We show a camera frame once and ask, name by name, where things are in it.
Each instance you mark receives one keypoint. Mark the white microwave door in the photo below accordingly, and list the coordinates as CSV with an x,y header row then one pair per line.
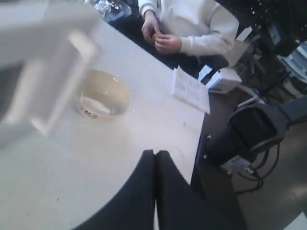
x,y
37,84

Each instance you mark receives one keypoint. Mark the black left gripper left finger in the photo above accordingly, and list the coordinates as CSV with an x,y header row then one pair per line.
x,y
132,208

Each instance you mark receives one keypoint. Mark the person in white sweater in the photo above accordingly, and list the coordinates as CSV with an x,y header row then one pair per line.
x,y
205,27

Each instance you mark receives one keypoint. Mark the white printed paper sheet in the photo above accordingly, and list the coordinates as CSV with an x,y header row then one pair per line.
x,y
190,90

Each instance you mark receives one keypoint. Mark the cream ceramic bowl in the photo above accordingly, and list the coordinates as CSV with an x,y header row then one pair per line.
x,y
102,96

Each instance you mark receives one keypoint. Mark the white Midea microwave oven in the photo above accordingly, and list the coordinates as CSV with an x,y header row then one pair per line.
x,y
32,22

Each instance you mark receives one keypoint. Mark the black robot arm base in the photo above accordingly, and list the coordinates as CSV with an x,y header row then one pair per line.
x,y
252,130

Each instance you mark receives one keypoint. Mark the person's right hand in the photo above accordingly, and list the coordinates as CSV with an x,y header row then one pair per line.
x,y
150,28

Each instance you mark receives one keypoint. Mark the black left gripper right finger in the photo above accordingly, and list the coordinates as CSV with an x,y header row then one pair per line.
x,y
179,207

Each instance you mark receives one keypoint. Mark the person's left hand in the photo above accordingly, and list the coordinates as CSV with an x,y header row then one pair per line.
x,y
168,44

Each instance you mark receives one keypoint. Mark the white blue small box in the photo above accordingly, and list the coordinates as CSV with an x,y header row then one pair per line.
x,y
223,81

